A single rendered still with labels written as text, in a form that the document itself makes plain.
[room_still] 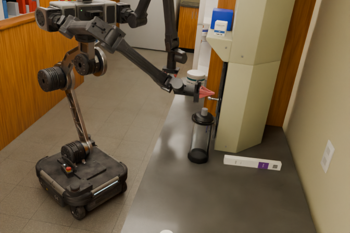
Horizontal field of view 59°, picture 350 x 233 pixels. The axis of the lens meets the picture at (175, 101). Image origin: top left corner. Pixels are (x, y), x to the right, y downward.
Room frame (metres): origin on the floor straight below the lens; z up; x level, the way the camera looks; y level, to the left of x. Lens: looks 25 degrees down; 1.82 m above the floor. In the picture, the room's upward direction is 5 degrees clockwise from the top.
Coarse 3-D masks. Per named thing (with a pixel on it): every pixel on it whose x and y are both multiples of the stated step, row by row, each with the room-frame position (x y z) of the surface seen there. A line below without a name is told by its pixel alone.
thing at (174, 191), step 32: (192, 96) 2.00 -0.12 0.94; (160, 160) 1.22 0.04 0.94; (288, 160) 1.32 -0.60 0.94; (160, 192) 0.99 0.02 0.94; (192, 192) 1.01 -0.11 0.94; (224, 192) 1.03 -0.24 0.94; (256, 192) 1.05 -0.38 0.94; (288, 192) 1.07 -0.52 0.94; (128, 224) 0.82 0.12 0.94; (160, 224) 0.83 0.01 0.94; (192, 224) 0.84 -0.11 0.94; (224, 224) 0.86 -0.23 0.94; (256, 224) 0.87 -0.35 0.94; (288, 224) 0.89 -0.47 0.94
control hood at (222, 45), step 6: (210, 24) 1.67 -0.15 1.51; (210, 30) 1.52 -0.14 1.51; (210, 36) 1.39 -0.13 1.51; (216, 36) 1.40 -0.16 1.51; (222, 36) 1.41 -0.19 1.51; (228, 36) 1.42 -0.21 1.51; (210, 42) 1.36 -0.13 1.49; (216, 42) 1.36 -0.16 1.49; (222, 42) 1.35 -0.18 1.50; (228, 42) 1.35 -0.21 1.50; (216, 48) 1.36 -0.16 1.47; (222, 48) 1.35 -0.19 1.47; (228, 48) 1.35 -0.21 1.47; (222, 54) 1.35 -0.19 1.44; (228, 54) 1.35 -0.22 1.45; (222, 60) 1.36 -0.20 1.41; (228, 60) 1.35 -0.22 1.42
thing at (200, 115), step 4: (204, 108) 1.27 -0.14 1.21; (196, 112) 1.28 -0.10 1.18; (200, 112) 1.28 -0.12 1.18; (204, 112) 1.25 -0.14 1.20; (208, 112) 1.29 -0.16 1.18; (196, 116) 1.24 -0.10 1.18; (200, 116) 1.24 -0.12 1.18; (204, 116) 1.24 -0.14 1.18; (208, 116) 1.25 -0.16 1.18; (212, 116) 1.26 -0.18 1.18; (200, 120) 1.22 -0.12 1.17; (204, 120) 1.22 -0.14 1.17; (208, 120) 1.23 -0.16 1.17
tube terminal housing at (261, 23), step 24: (240, 0) 1.35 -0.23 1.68; (264, 0) 1.34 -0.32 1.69; (288, 0) 1.43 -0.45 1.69; (240, 24) 1.35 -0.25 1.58; (264, 24) 1.35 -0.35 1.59; (288, 24) 1.45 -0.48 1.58; (240, 48) 1.35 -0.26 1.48; (264, 48) 1.37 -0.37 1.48; (240, 72) 1.34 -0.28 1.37; (264, 72) 1.39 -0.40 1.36; (240, 96) 1.34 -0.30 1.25; (264, 96) 1.42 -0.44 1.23; (240, 120) 1.34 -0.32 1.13; (264, 120) 1.45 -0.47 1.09; (216, 144) 1.35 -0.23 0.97; (240, 144) 1.35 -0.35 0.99
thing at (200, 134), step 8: (192, 120) 1.25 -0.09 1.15; (192, 128) 1.26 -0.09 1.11; (200, 128) 1.22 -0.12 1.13; (208, 128) 1.23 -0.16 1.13; (192, 136) 1.24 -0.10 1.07; (200, 136) 1.22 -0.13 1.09; (208, 136) 1.23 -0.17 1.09; (192, 144) 1.24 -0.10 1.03; (200, 144) 1.22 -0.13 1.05; (208, 144) 1.24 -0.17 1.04; (192, 152) 1.23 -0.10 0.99; (200, 152) 1.22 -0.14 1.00
